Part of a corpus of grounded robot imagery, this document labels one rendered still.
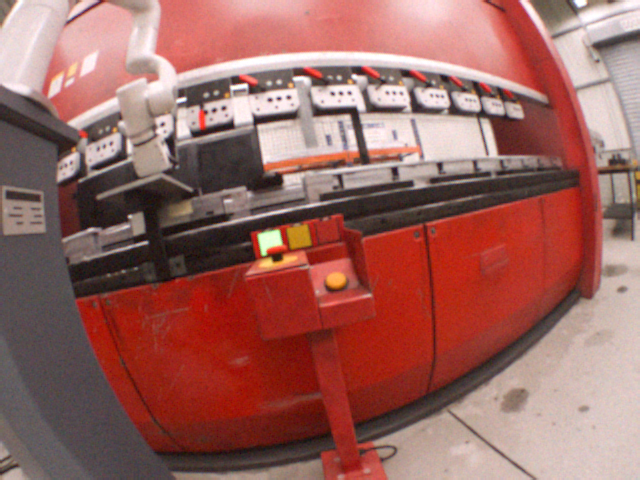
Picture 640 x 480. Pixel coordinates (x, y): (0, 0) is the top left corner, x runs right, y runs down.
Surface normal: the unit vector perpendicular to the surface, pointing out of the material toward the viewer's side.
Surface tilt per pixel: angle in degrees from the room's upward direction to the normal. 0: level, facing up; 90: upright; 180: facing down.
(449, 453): 0
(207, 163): 90
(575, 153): 90
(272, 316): 90
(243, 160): 90
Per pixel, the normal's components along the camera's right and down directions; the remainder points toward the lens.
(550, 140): -0.96, 0.21
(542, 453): -0.19, -0.98
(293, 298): 0.10, 0.08
